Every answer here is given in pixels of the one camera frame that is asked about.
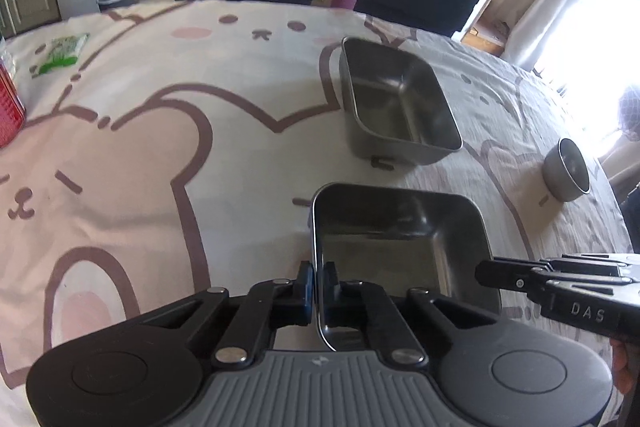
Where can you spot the square steel tray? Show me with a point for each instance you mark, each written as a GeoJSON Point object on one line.
{"type": "Point", "coordinates": [399, 239]}
{"type": "Point", "coordinates": [395, 108]}

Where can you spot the bear print tablecloth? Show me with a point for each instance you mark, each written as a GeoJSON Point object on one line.
{"type": "Point", "coordinates": [183, 149]}

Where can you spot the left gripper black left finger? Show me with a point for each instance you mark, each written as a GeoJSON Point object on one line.
{"type": "Point", "coordinates": [268, 307]}

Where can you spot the green snack packet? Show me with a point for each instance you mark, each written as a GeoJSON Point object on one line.
{"type": "Point", "coordinates": [61, 52]}

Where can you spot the small round steel bowl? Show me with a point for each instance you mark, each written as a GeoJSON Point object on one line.
{"type": "Point", "coordinates": [565, 172]}

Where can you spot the person's right hand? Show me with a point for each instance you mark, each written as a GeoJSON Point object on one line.
{"type": "Point", "coordinates": [622, 377]}

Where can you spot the red can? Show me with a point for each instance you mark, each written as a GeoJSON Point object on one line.
{"type": "Point", "coordinates": [12, 110]}

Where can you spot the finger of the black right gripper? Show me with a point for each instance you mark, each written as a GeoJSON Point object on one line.
{"type": "Point", "coordinates": [506, 273]}

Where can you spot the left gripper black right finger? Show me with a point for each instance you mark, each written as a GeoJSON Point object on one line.
{"type": "Point", "coordinates": [358, 315]}

